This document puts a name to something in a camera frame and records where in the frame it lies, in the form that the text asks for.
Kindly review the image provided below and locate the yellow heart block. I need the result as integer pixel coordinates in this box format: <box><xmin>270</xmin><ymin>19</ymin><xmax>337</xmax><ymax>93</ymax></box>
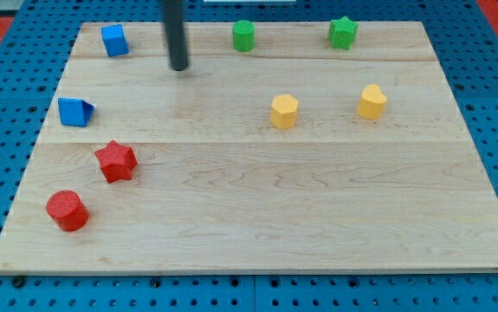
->
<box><xmin>357</xmin><ymin>84</ymin><xmax>387</xmax><ymax>120</ymax></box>

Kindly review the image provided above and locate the yellow hexagon block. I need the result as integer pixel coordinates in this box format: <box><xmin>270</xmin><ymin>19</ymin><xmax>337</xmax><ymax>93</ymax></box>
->
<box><xmin>270</xmin><ymin>94</ymin><xmax>299</xmax><ymax>129</ymax></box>

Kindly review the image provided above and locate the green cylinder block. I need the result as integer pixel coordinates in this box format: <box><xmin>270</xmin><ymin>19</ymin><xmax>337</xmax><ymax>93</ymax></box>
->
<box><xmin>232</xmin><ymin>20</ymin><xmax>255</xmax><ymax>52</ymax></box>

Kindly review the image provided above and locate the red star block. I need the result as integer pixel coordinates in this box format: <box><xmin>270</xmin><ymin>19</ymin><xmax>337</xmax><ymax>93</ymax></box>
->
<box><xmin>94</xmin><ymin>140</ymin><xmax>138</xmax><ymax>184</ymax></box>

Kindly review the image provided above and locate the green star block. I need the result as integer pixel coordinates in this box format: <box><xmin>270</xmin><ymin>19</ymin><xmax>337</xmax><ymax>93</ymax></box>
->
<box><xmin>328</xmin><ymin>16</ymin><xmax>359</xmax><ymax>50</ymax></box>

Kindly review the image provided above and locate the black cylindrical pointer rod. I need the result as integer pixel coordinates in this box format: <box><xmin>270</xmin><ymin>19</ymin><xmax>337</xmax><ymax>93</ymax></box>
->
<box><xmin>160</xmin><ymin>0</ymin><xmax>189</xmax><ymax>71</ymax></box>

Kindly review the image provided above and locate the blue cube block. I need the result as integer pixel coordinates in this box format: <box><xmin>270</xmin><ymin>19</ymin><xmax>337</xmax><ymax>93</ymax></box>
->
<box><xmin>100</xmin><ymin>24</ymin><xmax>129</xmax><ymax>57</ymax></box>

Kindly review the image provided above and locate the blue triangular prism block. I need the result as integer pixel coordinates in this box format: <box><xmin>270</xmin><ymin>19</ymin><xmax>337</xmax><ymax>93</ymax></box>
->
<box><xmin>57</xmin><ymin>98</ymin><xmax>94</xmax><ymax>127</ymax></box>

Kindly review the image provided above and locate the red cylinder block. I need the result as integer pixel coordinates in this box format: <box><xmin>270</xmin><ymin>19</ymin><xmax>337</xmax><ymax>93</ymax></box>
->
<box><xmin>46</xmin><ymin>190</ymin><xmax>89</xmax><ymax>231</ymax></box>

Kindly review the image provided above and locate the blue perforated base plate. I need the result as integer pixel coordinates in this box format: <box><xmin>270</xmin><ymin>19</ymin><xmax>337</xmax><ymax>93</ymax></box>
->
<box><xmin>0</xmin><ymin>1</ymin><xmax>498</xmax><ymax>311</ymax></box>

